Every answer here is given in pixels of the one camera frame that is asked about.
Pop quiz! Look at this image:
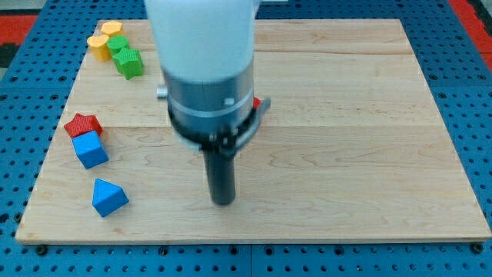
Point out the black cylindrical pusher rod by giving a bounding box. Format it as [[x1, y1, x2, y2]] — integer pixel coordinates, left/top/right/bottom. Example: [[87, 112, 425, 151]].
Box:
[[203, 150, 235, 205]]

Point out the black clamp ring mount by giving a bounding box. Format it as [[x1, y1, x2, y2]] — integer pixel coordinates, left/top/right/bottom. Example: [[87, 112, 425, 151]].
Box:
[[169, 98, 271, 157]]

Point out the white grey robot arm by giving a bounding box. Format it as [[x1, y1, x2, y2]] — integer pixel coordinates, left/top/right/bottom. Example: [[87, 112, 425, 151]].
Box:
[[145, 0, 271, 205]]

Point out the red circle block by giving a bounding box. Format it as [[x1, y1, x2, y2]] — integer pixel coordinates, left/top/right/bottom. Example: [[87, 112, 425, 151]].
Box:
[[253, 97, 261, 109]]

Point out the blue triangle block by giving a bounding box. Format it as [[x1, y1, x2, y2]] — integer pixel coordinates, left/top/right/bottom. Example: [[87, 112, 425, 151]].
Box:
[[92, 179, 129, 217]]

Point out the green star block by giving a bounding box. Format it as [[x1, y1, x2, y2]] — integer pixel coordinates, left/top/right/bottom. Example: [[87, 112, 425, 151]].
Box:
[[112, 48, 144, 80]]

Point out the wooden board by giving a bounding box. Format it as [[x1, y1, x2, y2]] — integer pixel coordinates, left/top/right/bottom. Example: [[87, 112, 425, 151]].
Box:
[[16, 19, 491, 245]]

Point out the blue cube block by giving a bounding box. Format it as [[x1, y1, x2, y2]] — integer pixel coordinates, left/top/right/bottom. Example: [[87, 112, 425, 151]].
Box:
[[72, 131, 109, 169]]

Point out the red star block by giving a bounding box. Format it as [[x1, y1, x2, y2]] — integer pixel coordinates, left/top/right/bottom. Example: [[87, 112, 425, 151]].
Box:
[[64, 113, 104, 139]]

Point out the green cylinder block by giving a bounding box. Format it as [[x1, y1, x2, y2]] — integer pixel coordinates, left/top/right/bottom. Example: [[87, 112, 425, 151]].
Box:
[[106, 35, 129, 56]]

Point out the yellow heart block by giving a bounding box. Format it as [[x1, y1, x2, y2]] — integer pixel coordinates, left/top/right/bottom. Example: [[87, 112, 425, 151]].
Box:
[[87, 35, 111, 62]]

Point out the yellow hexagon block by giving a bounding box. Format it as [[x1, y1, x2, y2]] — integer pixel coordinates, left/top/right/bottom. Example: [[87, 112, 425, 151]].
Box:
[[101, 20, 125, 38]]

